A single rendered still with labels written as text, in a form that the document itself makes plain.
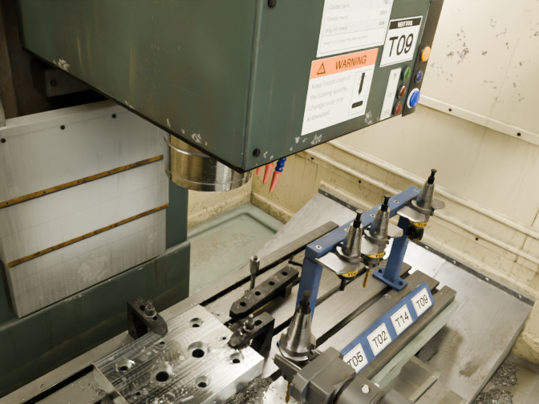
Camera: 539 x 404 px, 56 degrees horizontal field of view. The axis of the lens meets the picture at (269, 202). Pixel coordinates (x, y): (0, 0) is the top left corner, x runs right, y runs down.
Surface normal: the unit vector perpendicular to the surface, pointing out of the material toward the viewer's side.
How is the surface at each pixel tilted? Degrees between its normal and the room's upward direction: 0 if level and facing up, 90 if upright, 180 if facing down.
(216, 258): 0
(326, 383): 1
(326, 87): 90
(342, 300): 0
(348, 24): 90
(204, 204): 90
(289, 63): 90
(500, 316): 24
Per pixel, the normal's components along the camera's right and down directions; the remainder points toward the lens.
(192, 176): -0.27, 0.47
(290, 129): 0.72, 0.42
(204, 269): 0.11, -0.85
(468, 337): -0.18, -0.65
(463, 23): -0.69, 0.31
